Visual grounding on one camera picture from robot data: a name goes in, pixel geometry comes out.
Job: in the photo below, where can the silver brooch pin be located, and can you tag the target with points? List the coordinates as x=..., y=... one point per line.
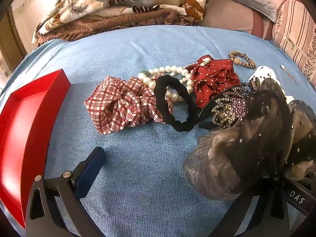
x=282, y=66

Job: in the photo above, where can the brown black tulle scrunchie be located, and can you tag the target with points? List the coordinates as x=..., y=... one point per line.
x=234, y=153

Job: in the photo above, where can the red polka-dot scrunchie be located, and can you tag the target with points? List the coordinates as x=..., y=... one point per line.
x=212, y=84

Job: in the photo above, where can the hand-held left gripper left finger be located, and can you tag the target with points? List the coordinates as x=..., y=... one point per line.
x=91, y=170

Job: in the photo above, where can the red plaid scrunchie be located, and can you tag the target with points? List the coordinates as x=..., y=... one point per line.
x=111, y=108

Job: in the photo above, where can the leaf print quilt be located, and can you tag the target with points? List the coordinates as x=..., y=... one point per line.
x=111, y=5

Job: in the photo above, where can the striped floral pillow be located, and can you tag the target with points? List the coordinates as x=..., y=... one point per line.
x=296, y=29

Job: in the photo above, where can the leopard print scrunchie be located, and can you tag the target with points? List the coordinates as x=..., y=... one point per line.
x=233, y=55

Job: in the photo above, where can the rhinestone hair claw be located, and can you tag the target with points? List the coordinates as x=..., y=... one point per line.
x=229, y=108

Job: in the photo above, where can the blue blanket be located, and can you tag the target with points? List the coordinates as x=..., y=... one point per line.
x=148, y=177

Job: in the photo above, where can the red tray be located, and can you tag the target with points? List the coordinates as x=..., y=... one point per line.
x=22, y=128

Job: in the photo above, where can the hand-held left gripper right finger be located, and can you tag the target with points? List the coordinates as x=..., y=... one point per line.
x=276, y=202

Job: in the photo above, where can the pink brown bedsheet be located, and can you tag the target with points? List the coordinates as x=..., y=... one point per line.
x=222, y=17

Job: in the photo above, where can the white polka-dot scrunchie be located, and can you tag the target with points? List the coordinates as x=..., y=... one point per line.
x=265, y=72

